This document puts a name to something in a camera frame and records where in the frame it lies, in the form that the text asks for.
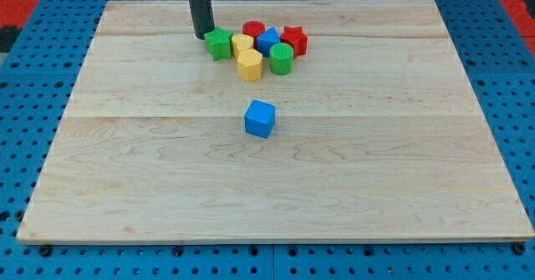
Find blue cube block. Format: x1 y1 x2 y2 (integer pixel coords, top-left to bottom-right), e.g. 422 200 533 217
244 99 276 139

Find yellow hexagon block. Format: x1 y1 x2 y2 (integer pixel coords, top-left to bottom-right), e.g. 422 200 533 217
237 48 263 82

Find green cylinder block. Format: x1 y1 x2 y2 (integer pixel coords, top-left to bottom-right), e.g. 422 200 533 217
269 43 294 75

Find yellow rounded block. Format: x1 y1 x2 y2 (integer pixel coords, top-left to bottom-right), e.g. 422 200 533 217
231 33 254 59

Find blue triangular block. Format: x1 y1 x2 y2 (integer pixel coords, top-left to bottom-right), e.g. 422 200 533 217
256 28 281 57

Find red star block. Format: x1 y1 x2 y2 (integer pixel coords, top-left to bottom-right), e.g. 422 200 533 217
279 26 308 58

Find green star block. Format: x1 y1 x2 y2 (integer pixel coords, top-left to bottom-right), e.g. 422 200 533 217
204 27 233 61

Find red cylinder block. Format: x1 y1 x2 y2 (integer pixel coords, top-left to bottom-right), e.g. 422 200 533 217
242 20 266 40

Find light wooden board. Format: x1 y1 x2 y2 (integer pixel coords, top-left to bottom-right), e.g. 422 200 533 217
18 0 534 245

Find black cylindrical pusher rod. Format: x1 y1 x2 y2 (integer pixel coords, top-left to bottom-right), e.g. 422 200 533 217
188 0 215 40

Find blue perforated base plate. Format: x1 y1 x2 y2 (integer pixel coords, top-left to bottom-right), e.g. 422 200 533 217
1 0 534 279

